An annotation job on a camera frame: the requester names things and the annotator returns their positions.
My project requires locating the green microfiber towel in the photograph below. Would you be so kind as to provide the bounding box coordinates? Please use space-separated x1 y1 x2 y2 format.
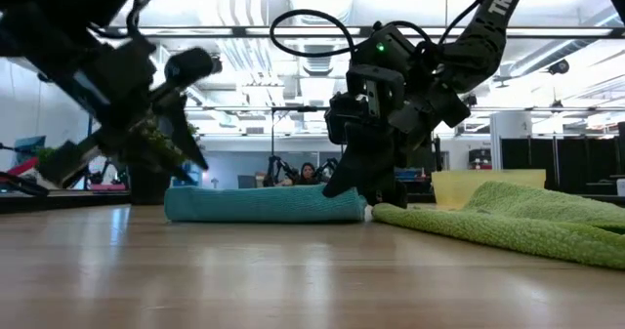
371 180 625 271

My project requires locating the small background plant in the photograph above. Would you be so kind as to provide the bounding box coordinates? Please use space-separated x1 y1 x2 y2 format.
36 145 60 167

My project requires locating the background robot rig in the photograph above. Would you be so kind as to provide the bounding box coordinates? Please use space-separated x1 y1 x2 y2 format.
263 104 343 188

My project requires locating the yellow plastic basket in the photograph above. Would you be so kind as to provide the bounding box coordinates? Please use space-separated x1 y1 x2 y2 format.
431 168 548 211

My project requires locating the black computer monitor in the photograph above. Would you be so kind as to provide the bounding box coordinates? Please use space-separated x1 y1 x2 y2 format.
404 131 437 174

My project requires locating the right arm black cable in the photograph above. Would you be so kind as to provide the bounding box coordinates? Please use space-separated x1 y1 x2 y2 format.
269 8 489 60

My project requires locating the black aluminium table frame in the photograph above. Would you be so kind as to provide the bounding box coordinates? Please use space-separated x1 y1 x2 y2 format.
0 190 625 216

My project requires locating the blue microfiber towel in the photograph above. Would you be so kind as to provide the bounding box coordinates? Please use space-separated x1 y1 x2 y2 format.
163 183 369 225

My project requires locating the person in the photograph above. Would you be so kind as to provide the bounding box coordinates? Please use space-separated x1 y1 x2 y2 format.
292 161 321 186

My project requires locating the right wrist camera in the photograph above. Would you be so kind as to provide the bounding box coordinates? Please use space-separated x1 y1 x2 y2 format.
345 63 407 121

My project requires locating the white pillar cabinet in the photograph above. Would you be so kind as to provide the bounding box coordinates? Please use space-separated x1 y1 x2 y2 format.
488 110 534 171

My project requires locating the blue wall poster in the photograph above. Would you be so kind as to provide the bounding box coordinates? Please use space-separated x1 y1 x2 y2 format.
14 135 48 164

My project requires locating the pink flat object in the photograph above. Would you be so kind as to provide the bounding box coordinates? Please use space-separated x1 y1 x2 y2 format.
90 182 128 194

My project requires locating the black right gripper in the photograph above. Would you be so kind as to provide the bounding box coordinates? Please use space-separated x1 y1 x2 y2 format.
321 21 473 210

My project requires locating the green potted plant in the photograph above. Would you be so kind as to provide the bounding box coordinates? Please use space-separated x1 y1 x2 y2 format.
124 117 200 206

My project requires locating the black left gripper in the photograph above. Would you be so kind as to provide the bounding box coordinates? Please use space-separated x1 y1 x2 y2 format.
35 34 217 189

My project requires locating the black overhead light bar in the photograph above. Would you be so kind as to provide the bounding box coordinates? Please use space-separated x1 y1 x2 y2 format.
104 24 625 41

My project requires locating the red and black device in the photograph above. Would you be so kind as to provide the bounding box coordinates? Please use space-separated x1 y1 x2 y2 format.
0 142 50 197

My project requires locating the black office partition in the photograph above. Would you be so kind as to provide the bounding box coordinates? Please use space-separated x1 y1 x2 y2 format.
499 134 625 196

